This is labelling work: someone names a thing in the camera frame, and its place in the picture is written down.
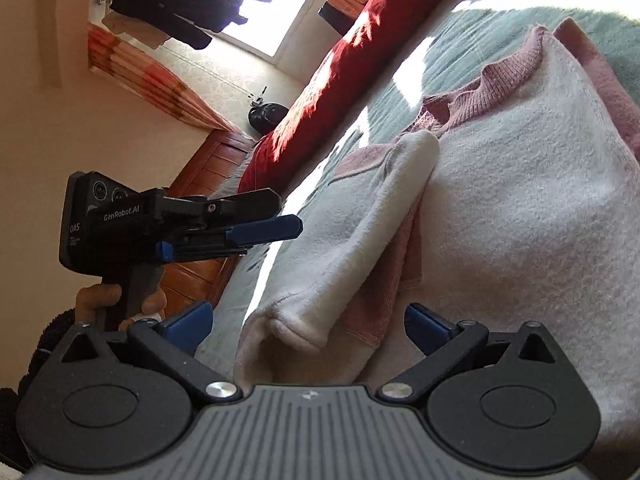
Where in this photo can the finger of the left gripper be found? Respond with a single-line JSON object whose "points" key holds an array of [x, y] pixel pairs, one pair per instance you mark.
{"points": [[229, 241], [245, 207]]}

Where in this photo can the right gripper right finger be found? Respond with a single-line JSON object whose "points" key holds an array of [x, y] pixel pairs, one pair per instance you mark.
{"points": [[446, 347]]}

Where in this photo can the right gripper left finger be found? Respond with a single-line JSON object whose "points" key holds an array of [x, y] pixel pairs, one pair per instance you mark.
{"points": [[168, 347]]}

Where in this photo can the pink and white sweater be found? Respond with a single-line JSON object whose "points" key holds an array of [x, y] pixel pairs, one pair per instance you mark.
{"points": [[513, 198]]}

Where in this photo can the person's left hand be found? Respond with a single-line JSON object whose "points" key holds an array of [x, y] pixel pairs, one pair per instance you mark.
{"points": [[94, 299]]}

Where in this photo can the grey pillow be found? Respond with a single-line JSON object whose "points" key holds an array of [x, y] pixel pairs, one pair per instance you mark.
{"points": [[231, 184]]}

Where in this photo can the red duvet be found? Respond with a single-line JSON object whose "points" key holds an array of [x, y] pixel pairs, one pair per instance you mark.
{"points": [[344, 76]]}

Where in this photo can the black bag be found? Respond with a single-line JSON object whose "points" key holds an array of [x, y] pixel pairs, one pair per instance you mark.
{"points": [[264, 116]]}

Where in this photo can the orange left curtain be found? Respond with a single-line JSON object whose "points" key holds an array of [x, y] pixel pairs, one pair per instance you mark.
{"points": [[145, 77]]}

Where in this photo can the black fuzzy left sleeve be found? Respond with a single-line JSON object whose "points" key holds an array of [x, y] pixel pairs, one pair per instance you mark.
{"points": [[49, 339]]}

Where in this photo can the green plaid bed blanket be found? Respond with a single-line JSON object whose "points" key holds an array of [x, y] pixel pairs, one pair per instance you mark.
{"points": [[449, 52]]}

